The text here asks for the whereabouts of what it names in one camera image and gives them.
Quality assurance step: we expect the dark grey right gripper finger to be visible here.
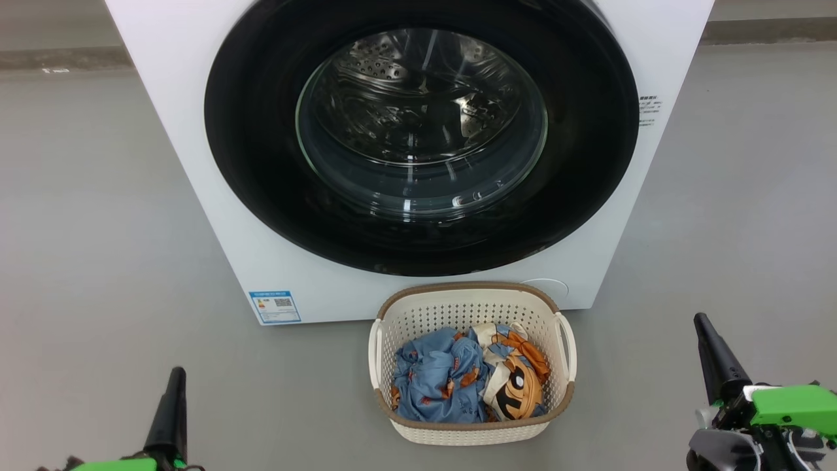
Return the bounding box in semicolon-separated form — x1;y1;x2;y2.
694;313;753;405

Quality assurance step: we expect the blue printed garment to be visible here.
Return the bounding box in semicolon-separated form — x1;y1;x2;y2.
391;327;488;423

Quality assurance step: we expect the black round glass washer door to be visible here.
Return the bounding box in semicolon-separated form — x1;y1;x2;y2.
204;0;640;277

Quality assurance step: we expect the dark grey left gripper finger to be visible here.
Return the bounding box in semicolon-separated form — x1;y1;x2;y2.
144;367;188;462

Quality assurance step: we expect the blue energy label sticker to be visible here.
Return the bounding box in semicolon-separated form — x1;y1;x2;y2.
248;290;302;324

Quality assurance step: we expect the cream laundry basket brown rim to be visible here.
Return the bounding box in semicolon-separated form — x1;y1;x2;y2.
367;281;577;447

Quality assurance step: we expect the stainless steel washing machine drum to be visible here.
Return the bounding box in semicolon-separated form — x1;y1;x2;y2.
296;27;549;220

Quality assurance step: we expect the round white filter cover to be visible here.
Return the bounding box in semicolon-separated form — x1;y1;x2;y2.
519;279;570;308

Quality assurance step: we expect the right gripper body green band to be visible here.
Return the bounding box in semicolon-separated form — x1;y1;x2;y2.
687;381;837;471

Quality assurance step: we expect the white and orange printed garment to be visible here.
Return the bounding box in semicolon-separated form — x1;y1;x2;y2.
471;322;551;421

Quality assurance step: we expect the white front-load washing machine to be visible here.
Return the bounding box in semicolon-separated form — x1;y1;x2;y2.
105;0;715;326

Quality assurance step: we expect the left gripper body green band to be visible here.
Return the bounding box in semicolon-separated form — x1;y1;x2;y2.
39;457;197;471

